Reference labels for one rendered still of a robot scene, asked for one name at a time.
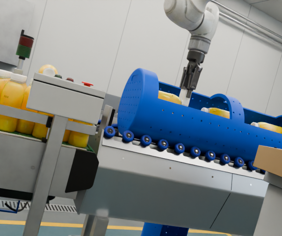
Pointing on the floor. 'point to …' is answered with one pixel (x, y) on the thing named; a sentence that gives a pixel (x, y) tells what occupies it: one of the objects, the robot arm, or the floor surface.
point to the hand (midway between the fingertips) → (184, 98)
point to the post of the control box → (45, 176)
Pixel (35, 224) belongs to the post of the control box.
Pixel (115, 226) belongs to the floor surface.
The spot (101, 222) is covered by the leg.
